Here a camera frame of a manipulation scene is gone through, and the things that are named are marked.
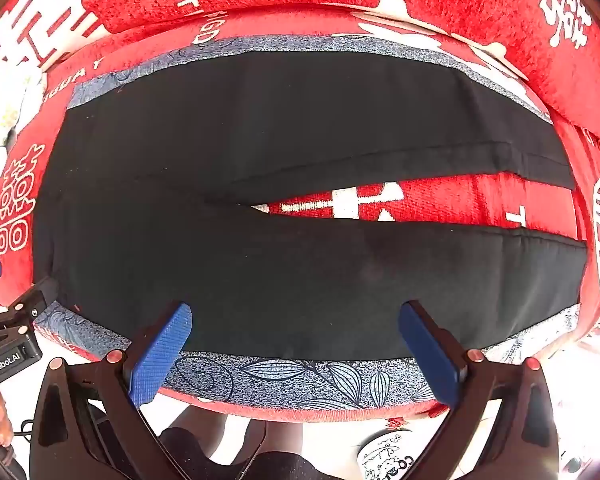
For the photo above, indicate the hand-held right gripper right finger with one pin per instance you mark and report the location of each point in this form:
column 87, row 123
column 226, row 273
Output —
column 430, row 360

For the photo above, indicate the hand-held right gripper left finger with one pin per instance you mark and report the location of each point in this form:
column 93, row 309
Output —
column 161, row 355

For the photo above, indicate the black pants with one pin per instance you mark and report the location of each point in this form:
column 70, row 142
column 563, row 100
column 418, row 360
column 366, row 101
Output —
column 280, row 285

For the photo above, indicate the white cartoon-print slipper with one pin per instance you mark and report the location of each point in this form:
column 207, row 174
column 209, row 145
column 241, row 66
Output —
column 385, row 455

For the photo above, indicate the blue-grey leaf-patterned cloth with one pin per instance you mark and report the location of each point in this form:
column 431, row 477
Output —
column 300, row 376

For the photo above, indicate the white patterned cloth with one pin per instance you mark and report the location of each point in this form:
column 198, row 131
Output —
column 7, row 95

